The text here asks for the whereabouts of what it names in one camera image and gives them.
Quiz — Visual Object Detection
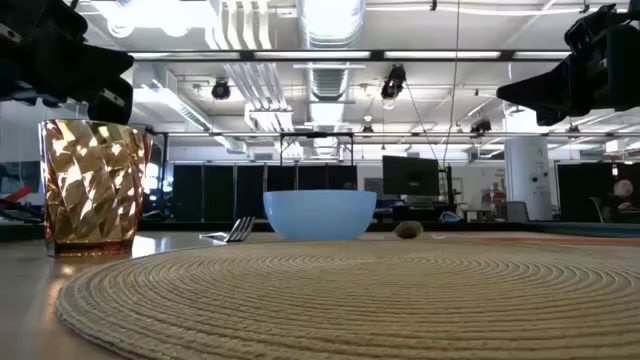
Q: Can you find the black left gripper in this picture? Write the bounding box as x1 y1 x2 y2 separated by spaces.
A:
0 0 135 126

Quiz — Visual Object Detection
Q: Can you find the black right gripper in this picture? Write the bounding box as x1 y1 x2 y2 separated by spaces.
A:
496 3 640 127

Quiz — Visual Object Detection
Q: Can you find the amber faceted plastic cup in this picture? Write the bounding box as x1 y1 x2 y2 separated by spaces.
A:
39 118 154 259

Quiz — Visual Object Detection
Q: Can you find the orange plastic spoon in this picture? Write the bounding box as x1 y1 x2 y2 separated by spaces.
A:
392 220 425 240

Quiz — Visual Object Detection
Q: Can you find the silver metal fork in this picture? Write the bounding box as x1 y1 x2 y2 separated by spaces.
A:
198 215 256 244

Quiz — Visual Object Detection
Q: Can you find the light blue bowl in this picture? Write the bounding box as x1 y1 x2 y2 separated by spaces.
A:
263 189 378 241

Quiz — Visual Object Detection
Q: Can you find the white round column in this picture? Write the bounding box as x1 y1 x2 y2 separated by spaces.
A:
503 135 554 221

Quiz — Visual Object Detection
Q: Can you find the grey office chair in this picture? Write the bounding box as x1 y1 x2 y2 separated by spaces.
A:
504 200 531 223

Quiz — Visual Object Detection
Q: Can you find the blue panel beside table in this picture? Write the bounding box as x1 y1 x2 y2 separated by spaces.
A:
524 222 640 239

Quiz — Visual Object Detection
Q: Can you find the white ceiling pipe bundle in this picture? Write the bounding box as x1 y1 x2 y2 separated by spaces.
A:
207 0 296 134

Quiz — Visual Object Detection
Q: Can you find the black computer monitor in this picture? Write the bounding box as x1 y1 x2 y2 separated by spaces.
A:
382 154 441 197

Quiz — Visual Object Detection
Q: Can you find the black beam with light strips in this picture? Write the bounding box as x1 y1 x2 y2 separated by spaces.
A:
127 48 571 63

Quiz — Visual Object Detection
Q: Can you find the round woven straw placemat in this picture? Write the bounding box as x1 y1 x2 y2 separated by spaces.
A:
54 239 640 360

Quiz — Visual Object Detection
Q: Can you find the dark partition wall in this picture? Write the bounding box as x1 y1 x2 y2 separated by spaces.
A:
557 162 640 224
172 163 359 224

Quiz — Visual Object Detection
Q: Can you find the thin hanging cable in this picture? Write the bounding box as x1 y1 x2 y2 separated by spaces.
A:
442 0 461 166

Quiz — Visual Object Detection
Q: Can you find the black metal table frame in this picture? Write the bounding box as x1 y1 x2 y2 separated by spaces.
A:
0 218 531 242

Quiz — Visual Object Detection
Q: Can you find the silver ceiling air duct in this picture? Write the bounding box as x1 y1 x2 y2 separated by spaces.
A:
297 0 366 101

